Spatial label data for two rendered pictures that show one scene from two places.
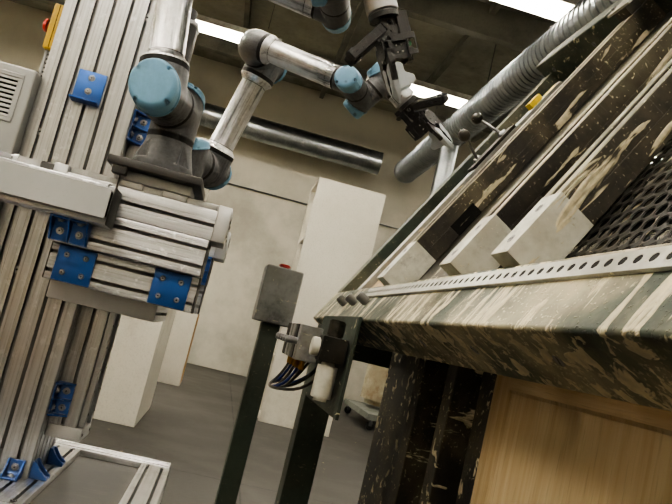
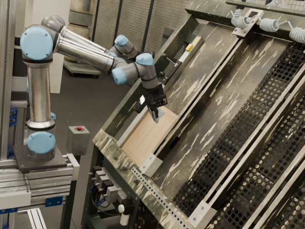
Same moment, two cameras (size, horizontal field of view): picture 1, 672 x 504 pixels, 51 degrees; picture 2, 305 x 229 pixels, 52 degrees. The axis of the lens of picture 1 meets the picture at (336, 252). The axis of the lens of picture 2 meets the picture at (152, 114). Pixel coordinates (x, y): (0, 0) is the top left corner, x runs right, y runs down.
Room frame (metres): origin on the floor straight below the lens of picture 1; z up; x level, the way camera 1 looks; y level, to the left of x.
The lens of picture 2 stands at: (0.28, 0.66, 1.86)
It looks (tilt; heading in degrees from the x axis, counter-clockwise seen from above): 19 degrees down; 332
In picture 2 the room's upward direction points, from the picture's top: 13 degrees clockwise
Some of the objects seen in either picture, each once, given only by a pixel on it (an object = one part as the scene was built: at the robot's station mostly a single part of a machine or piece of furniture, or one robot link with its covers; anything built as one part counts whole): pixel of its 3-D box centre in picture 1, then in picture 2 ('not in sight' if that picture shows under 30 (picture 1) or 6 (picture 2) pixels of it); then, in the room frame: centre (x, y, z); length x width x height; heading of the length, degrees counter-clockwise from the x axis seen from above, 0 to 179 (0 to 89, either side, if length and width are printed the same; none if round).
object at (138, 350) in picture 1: (133, 272); not in sight; (4.61, 1.24, 0.88); 0.90 x 0.60 x 1.75; 7
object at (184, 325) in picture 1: (160, 341); not in sight; (7.06, 1.46, 0.36); 0.58 x 0.45 x 0.72; 97
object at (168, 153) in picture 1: (165, 156); (40, 145); (1.74, 0.47, 1.09); 0.15 x 0.15 x 0.10
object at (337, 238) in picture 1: (319, 305); (45, 31); (6.13, 0.03, 1.03); 0.60 x 0.58 x 2.05; 7
